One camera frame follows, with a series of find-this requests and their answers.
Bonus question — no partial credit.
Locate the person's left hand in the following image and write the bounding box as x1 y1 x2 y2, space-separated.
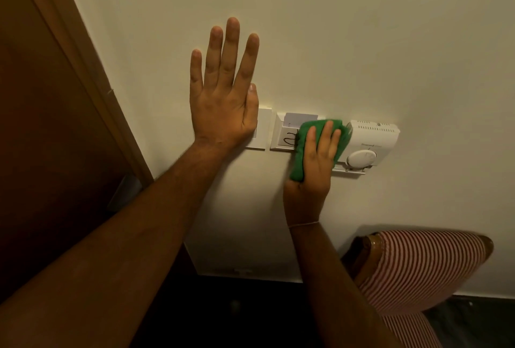
189 17 260 149

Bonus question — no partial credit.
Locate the person's right hand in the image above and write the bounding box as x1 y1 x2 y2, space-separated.
283 120 342 228

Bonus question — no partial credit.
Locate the green cleaning cloth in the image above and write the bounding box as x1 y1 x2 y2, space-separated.
290 119 353 182

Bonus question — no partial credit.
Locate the person's left forearm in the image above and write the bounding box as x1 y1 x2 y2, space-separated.
0 140 242 348

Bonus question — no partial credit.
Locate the person's right forearm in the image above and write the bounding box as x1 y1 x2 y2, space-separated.
289 222 403 348

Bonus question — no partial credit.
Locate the white key card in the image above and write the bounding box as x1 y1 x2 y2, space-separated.
284 113 319 132

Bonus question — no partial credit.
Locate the white key card holder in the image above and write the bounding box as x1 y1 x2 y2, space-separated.
270 112 326 153

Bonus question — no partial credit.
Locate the striped upholstered wooden chair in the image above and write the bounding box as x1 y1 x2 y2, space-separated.
342 230 495 348

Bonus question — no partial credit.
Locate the brown wooden door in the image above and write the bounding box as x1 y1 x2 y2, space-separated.
0 0 139 304

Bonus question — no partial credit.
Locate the white wall switch plate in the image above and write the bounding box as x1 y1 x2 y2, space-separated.
245 107 273 150

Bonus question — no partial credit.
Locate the white wall thermostat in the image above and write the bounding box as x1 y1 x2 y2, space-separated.
331 119 401 175

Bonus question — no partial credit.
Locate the wooden door frame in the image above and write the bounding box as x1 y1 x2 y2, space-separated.
10 0 154 187

